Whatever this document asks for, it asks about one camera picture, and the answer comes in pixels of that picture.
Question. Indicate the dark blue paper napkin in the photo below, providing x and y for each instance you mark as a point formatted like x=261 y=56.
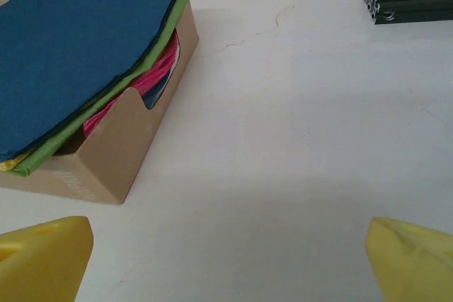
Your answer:
x=70 y=61

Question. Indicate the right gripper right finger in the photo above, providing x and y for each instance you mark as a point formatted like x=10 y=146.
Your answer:
x=414 y=270

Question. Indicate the pink paper napkin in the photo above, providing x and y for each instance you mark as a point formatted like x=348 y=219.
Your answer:
x=155 y=72

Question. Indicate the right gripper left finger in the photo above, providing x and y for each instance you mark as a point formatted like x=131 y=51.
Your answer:
x=42 y=266

